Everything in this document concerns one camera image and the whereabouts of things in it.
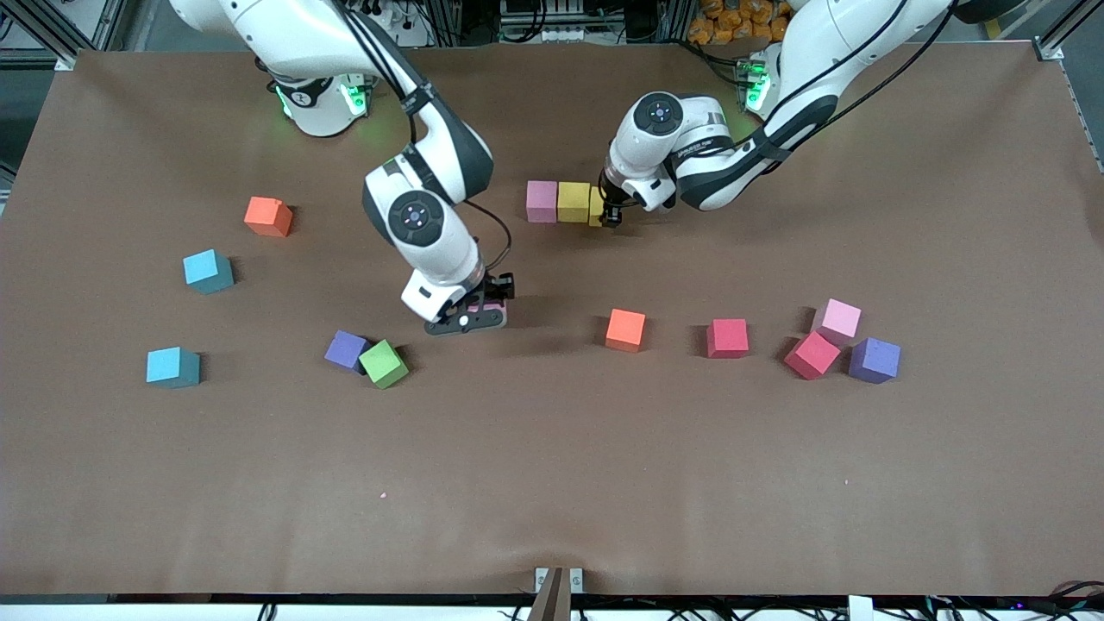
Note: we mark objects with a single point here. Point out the cyan foam cube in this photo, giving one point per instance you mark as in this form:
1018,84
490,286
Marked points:
207,270
171,366

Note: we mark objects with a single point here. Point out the bag of orange items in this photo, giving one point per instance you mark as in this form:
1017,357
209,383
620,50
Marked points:
733,21

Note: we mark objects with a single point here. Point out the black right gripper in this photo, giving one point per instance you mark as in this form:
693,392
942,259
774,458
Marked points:
493,290

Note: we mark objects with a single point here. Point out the metal bracket with brown stick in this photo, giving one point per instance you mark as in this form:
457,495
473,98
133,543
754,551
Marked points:
552,599

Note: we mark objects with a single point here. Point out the small white socket strip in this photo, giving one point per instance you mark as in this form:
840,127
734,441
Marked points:
569,34

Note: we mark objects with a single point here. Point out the yellow foam cube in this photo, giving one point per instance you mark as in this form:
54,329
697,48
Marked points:
573,201
596,205

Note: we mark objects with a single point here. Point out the purple foam cube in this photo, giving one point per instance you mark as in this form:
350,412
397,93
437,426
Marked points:
874,360
344,349

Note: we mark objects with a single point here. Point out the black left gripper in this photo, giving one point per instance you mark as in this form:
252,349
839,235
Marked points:
611,208

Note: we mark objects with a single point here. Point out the brown table cover sheet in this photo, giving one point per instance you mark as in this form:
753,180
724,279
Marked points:
552,448

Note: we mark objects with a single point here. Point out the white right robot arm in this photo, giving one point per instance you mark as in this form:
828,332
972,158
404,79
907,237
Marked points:
302,34

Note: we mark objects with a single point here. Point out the pink foam cube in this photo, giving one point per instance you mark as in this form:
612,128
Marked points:
838,320
542,201
493,305

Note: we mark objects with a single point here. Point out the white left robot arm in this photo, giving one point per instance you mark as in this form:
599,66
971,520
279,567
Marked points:
819,52

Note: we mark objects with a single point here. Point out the green foam cube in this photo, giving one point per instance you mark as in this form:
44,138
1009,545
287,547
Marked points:
383,363

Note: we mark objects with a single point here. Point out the red foam cube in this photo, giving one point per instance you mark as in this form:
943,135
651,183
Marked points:
812,354
727,337

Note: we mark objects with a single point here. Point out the white power strip with plugs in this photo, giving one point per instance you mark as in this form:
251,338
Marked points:
410,30

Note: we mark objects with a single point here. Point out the orange foam cube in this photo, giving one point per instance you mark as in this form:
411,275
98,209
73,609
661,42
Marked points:
266,216
625,329

